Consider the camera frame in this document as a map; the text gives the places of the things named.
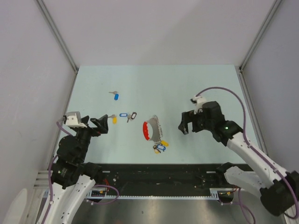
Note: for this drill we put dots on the white slotted cable duct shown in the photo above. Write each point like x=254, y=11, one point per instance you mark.
x=212, y=195

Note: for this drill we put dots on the left aluminium corner post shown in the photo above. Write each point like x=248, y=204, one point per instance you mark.
x=56, y=33

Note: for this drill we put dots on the aluminium corner post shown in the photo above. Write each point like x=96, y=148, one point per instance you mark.
x=56, y=33
x=265, y=24

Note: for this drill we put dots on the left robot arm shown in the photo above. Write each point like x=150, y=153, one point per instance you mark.
x=70, y=177

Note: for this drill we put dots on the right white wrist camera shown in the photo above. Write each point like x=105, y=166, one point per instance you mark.
x=198, y=101

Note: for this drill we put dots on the right aluminium corner post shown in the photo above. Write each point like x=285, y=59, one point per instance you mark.
x=265, y=24

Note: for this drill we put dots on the yellow tag on holder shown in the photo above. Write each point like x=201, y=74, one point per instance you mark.
x=164, y=143

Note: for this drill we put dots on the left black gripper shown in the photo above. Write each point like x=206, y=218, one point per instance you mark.
x=101, y=128

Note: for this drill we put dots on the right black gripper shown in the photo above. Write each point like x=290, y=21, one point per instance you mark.
x=189, y=116

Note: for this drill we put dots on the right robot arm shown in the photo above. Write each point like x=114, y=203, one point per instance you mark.
x=277, y=188

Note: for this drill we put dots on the key with black tag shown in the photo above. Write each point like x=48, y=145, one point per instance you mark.
x=131, y=116

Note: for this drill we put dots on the key with yellow tag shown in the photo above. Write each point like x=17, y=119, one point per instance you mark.
x=114, y=118

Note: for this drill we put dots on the red-handled metal key holder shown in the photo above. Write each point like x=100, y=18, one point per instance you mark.
x=152, y=130

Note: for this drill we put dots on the blue tag on holder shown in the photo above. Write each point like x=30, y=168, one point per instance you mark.
x=159, y=148

